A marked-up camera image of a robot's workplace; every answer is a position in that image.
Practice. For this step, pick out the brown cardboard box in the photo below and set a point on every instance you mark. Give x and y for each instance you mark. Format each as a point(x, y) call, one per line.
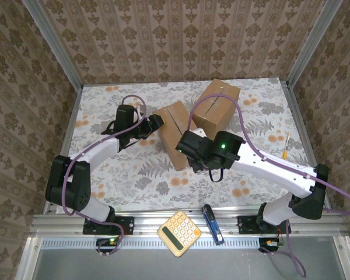
point(166, 137)
point(221, 116)

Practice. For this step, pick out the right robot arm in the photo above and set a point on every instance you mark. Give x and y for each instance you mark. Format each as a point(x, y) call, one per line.
point(274, 172)

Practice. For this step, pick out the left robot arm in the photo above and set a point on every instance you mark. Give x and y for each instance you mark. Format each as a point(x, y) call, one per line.
point(99, 151)

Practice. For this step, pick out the yellow white pen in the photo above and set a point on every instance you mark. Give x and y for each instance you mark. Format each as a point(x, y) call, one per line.
point(286, 146)

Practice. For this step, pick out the floral tablecloth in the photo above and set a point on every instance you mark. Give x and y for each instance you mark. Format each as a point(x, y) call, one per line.
point(151, 198)

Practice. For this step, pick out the blue black stapler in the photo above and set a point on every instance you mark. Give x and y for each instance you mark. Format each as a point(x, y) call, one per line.
point(213, 226)

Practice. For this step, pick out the yellow calculator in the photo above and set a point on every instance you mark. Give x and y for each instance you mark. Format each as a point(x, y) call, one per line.
point(179, 231)

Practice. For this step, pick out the small black controller board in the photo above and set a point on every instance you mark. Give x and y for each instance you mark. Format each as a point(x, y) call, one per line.
point(269, 243)
point(108, 242)

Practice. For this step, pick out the grey metal panel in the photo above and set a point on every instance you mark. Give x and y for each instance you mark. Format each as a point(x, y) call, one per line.
point(134, 265)

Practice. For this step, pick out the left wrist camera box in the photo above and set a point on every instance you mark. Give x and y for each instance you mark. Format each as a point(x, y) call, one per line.
point(140, 108)

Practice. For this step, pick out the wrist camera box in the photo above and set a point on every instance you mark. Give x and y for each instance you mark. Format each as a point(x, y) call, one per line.
point(140, 108)
point(199, 132)

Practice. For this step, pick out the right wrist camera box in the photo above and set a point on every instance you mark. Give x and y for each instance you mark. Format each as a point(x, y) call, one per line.
point(199, 132)

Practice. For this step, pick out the aluminium side rail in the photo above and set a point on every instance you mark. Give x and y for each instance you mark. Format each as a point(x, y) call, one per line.
point(71, 116)
point(299, 116)

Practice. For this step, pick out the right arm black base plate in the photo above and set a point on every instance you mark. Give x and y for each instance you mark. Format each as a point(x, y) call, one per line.
point(246, 224)

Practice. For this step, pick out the aluminium cross rail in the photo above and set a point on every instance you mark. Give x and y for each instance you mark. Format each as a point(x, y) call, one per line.
point(146, 224)

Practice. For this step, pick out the aluminium frame post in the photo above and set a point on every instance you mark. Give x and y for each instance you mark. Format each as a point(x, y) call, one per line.
point(313, 43)
point(56, 46)

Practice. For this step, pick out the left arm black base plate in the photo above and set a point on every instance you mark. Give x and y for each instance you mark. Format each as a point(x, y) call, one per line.
point(125, 226)

